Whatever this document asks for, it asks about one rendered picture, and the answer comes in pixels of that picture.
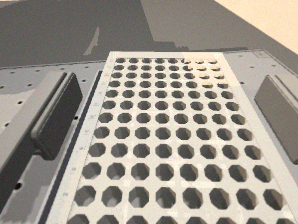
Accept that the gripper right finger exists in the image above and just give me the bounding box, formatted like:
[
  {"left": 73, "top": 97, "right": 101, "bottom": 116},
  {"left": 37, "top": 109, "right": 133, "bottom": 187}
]
[{"left": 254, "top": 74, "right": 298, "bottom": 165}]

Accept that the black plate nest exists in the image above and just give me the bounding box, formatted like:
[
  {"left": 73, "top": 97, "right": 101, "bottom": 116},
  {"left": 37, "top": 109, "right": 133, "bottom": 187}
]
[{"left": 34, "top": 70, "right": 103, "bottom": 224}]

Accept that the grey perforated base plate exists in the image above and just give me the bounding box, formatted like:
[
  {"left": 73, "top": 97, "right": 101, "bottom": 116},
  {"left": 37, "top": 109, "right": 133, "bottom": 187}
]
[{"left": 0, "top": 49, "right": 298, "bottom": 224}]

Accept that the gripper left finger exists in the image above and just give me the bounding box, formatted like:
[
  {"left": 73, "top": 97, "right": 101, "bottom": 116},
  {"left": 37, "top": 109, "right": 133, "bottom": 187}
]
[{"left": 0, "top": 72, "right": 83, "bottom": 214}]

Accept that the white well plate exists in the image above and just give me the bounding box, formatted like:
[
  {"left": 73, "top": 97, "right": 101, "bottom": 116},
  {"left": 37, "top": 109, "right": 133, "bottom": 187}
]
[{"left": 46, "top": 52, "right": 298, "bottom": 224}]

